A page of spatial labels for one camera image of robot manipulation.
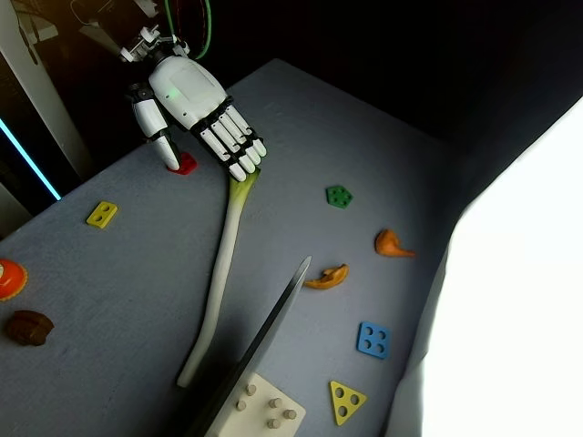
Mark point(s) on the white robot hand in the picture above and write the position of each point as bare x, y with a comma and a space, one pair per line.
187, 91

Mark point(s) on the long leek stalk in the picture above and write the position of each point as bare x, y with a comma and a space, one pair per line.
225, 255

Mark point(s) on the large steel kitchen knife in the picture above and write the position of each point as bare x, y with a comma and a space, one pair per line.
268, 328

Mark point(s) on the red pentagon block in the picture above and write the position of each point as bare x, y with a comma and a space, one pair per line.
187, 165

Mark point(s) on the yellow two-hole rectangle block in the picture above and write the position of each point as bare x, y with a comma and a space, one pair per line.
102, 215

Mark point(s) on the cyan light strip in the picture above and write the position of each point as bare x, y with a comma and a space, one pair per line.
32, 159

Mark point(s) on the green pentagon block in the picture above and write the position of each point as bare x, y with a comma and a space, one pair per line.
339, 197

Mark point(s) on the grey table cloth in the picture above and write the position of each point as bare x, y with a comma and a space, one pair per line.
136, 273

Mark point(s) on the orange curved toy pastry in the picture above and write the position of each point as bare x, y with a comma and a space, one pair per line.
334, 275

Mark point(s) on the orange toy chicken leg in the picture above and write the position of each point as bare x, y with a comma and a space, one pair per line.
388, 243

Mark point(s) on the orange toy tart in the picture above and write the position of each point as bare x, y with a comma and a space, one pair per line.
11, 280

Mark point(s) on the brown toy chocolate piece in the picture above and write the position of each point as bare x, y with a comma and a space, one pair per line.
29, 328

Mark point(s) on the blue four-hole square block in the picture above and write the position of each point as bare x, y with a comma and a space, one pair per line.
373, 340

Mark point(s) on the wooden peg board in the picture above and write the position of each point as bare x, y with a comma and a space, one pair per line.
255, 409

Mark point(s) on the yellow three-hole triangle block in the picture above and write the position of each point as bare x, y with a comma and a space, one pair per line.
339, 403

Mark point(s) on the white upright post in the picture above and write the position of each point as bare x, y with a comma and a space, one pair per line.
36, 91

